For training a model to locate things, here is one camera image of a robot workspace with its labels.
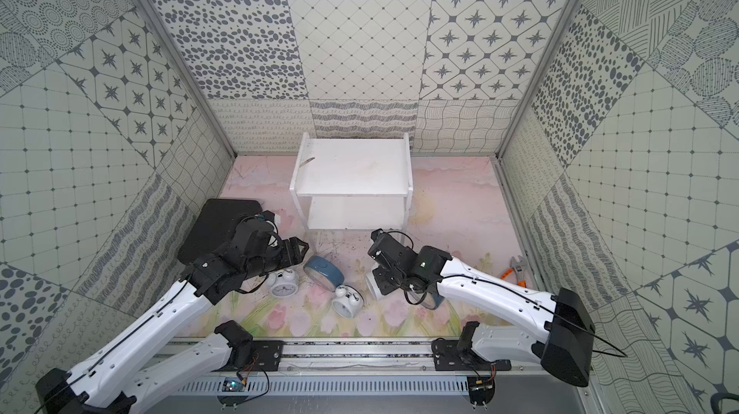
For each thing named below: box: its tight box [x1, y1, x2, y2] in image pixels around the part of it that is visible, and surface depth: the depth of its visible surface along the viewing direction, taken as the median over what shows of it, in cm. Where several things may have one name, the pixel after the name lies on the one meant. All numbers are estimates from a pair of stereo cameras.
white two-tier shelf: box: [289, 131, 414, 254], surface depth 76 cm
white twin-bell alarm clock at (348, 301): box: [331, 284, 365, 319], surface depth 78 cm
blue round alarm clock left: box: [303, 255, 346, 292], surface depth 80 cm
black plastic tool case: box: [177, 198, 263, 265], surface depth 94 cm
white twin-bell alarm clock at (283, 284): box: [266, 269, 300, 298], surface depth 83 cm
